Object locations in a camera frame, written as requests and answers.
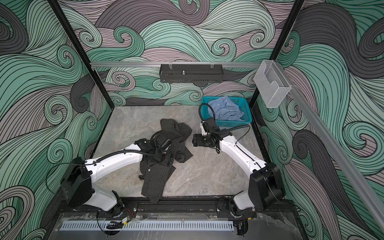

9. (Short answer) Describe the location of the dark grey pinstripe shirt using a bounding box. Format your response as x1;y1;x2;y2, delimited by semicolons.
139;119;193;204

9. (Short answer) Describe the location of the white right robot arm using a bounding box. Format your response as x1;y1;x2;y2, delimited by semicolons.
193;134;286;218

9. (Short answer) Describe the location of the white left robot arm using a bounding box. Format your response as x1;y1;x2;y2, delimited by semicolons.
61;132;172;218

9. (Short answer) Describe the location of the light blue shirt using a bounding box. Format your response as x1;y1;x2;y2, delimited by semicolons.
208;96;244;121

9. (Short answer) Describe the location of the teal plastic basket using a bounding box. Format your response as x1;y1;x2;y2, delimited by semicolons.
201;96;252;128

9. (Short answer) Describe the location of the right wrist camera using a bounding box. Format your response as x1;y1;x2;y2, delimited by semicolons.
200;118;220;136

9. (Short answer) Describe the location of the black vertical frame post right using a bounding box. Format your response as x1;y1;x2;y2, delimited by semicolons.
250;1;304;110

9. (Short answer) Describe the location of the black vertical frame post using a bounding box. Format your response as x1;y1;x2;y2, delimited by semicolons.
250;1;304;110
47;0;115;111

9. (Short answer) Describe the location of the black perforated wall tray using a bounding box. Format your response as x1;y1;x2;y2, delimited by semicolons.
159;65;224;86

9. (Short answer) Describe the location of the clear plastic wall bin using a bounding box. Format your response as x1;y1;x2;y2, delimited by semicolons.
254;60;292;109

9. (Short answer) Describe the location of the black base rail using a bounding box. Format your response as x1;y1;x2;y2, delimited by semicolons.
57;196;289;220

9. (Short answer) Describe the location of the white slotted cable duct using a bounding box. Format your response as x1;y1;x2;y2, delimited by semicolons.
59;220;235;232

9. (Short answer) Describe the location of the black vertical frame post left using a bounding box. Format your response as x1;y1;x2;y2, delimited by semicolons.
47;0;115;111

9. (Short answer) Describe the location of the aluminium side wall rail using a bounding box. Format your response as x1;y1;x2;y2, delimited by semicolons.
274;62;384;232

